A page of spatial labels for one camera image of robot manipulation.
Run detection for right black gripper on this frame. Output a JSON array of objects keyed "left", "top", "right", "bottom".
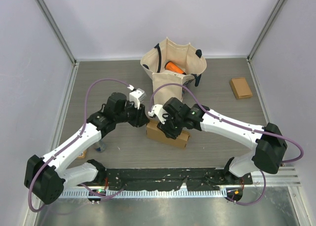
[{"left": 157, "top": 112, "right": 184, "bottom": 140}]

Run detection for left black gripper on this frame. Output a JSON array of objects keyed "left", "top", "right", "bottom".
[{"left": 115, "top": 99, "right": 150, "bottom": 127}]

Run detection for cardboard sheet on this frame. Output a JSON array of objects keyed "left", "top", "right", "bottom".
[{"left": 145, "top": 119, "right": 191, "bottom": 150}]

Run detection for brown cardboard box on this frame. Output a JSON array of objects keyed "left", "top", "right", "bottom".
[{"left": 229, "top": 77, "right": 253, "bottom": 100}]

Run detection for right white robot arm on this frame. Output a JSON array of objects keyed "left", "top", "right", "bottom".
[{"left": 149, "top": 97, "right": 287, "bottom": 184}]

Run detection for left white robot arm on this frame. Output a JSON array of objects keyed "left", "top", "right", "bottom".
[{"left": 24, "top": 89, "right": 149, "bottom": 205}]

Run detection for yellow blue snack box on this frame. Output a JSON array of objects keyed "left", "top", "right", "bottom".
[{"left": 77, "top": 150, "right": 87, "bottom": 159}]

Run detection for silver blue drink can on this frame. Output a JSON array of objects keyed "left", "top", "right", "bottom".
[{"left": 94, "top": 140, "right": 106, "bottom": 152}]

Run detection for orange bottle in bag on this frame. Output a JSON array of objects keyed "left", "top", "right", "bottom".
[{"left": 165, "top": 61, "right": 186, "bottom": 75}]

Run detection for beige canvas tote bag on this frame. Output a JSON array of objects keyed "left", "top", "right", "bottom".
[{"left": 140, "top": 38, "right": 207, "bottom": 105}]

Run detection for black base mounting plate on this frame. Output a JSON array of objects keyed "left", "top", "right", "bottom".
[{"left": 77, "top": 167, "right": 253, "bottom": 191}]

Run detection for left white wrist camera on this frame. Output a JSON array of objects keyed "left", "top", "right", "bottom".
[{"left": 127, "top": 85, "right": 146, "bottom": 109}]

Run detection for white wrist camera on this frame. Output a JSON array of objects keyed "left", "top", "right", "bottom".
[
  {"left": 127, "top": 85, "right": 146, "bottom": 109},
  {"left": 148, "top": 104, "right": 169, "bottom": 124}
]

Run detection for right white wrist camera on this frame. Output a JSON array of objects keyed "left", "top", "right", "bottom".
[{"left": 148, "top": 104, "right": 169, "bottom": 124}]

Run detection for slotted cable duct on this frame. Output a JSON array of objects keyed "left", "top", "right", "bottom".
[{"left": 59, "top": 187, "right": 227, "bottom": 199}]

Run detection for left aluminium frame post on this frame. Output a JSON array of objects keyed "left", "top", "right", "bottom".
[{"left": 35, "top": 0, "right": 77, "bottom": 65}]

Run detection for aluminium frame post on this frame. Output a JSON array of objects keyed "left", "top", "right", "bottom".
[
  {"left": 35, "top": 0, "right": 77, "bottom": 65},
  {"left": 247, "top": 0, "right": 287, "bottom": 63}
]

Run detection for right aluminium frame post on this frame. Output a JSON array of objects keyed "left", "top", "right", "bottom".
[{"left": 247, "top": 0, "right": 287, "bottom": 63}]

